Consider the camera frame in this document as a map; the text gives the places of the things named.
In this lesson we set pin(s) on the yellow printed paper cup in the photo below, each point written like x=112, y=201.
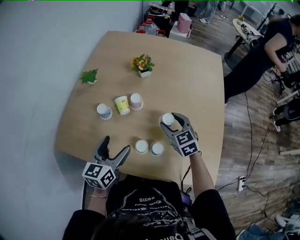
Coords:
x=122, y=105
x=142, y=146

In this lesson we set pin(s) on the round table with black base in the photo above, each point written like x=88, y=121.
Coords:
x=239, y=28

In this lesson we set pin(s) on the small white bottle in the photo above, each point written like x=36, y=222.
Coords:
x=170, y=8

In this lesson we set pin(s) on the white box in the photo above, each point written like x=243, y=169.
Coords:
x=174, y=34

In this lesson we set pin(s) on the small green potted plant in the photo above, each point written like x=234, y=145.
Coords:
x=89, y=76

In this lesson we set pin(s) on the blue printed paper cup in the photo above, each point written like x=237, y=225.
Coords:
x=156, y=148
x=103, y=111

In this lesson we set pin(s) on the orange flower potted plant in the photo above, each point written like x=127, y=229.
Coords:
x=141, y=65

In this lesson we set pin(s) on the person's right forearm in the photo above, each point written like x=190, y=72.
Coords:
x=201, y=171

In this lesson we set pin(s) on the person's left forearm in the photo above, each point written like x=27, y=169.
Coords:
x=98, y=204

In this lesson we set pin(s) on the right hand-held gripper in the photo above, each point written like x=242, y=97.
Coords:
x=187, y=143

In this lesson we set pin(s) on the person's black printed shirt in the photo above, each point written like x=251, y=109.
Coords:
x=145, y=201

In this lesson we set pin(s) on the pink box on floor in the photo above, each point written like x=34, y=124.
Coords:
x=184, y=22

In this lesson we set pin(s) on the pink printed paper cup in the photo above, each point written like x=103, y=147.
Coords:
x=136, y=100
x=168, y=119

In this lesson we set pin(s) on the white power strip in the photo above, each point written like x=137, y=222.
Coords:
x=241, y=183

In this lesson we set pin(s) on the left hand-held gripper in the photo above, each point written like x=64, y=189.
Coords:
x=99, y=175

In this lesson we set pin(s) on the black belt-worn device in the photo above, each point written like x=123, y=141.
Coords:
x=186, y=199

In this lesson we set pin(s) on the black equipment case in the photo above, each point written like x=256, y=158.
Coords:
x=159, y=18

